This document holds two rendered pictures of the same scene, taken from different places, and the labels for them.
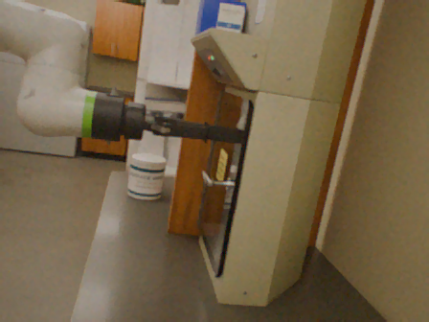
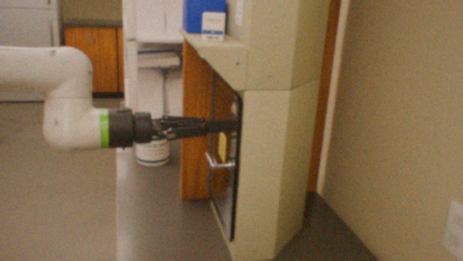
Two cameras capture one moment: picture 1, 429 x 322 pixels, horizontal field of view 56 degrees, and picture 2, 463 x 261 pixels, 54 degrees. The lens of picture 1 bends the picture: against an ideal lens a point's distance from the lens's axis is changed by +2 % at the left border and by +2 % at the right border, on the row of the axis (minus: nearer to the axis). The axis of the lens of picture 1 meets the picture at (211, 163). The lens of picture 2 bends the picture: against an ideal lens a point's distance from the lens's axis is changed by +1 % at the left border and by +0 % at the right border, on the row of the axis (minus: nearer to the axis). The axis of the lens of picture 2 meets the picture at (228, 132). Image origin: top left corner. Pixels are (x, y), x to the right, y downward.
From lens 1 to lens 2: 0.31 m
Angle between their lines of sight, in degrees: 8
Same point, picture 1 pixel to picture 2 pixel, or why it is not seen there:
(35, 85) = (58, 116)
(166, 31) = not seen: outside the picture
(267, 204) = (264, 179)
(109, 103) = (121, 120)
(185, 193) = (192, 163)
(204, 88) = (197, 68)
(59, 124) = (82, 144)
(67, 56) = (79, 86)
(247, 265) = (254, 230)
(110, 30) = not seen: outside the picture
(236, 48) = (221, 59)
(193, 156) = not seen: hidden behind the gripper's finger
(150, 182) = (157, 149)
